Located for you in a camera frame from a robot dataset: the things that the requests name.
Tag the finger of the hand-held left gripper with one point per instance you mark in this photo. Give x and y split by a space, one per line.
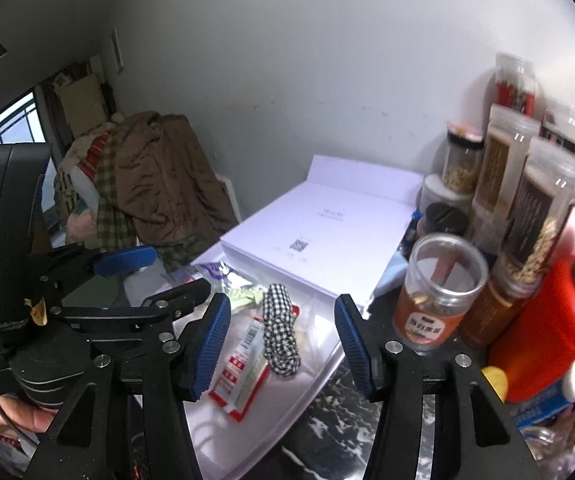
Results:
177 300
125 261

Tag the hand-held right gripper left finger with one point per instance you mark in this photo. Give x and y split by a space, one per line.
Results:
212 355

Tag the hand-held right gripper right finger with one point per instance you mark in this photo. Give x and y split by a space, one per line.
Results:
355 350

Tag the red white packet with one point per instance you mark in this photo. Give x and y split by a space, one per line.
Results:
240 365

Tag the purple white packet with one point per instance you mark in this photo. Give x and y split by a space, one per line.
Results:
212 272

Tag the pale green packet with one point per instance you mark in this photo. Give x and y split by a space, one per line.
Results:
240 300

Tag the black white checkered scrunchie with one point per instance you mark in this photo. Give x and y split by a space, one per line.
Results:
280 330

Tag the white gift box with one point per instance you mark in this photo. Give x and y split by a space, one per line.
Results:
317 210

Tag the person's left hand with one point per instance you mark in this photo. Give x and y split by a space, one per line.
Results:
17 416

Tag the green plaid cloth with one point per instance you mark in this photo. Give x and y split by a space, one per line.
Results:
110 200

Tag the pile of clothes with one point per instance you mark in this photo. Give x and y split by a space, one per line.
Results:
75 205

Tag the brown quilted jacket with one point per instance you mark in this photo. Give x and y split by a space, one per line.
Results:
167 180

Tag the open jar with orange label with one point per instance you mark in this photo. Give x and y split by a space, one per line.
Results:
437 300

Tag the red striped cloth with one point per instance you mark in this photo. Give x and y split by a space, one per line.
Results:
92 157

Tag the window with railing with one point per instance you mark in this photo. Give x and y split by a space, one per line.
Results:
2 130

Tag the jar of orange powder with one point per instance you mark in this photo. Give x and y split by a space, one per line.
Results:
487 310

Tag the yellow lemon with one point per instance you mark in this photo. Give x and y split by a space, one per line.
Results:
495 380

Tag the small jar with dark lid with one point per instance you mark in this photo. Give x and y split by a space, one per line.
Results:
442 220

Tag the cream cushion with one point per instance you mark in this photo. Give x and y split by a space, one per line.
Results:
85 100

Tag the white squat jar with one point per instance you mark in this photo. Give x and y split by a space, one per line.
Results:
440 195

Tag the red plastic bottle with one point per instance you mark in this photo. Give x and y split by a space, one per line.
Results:
547 340

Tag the blue tube with white cap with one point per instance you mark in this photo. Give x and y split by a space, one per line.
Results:
562 390

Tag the pink lid jar of nuts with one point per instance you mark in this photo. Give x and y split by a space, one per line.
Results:
462 160

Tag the tall jar with grains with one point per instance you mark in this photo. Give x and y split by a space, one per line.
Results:
537 220

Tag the tall jar with brown label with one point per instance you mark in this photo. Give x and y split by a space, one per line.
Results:
505 160

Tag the clear jar with dark label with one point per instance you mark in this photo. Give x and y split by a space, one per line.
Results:
565 130

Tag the tall jar with red contents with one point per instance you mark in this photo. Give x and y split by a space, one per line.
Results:
515 85

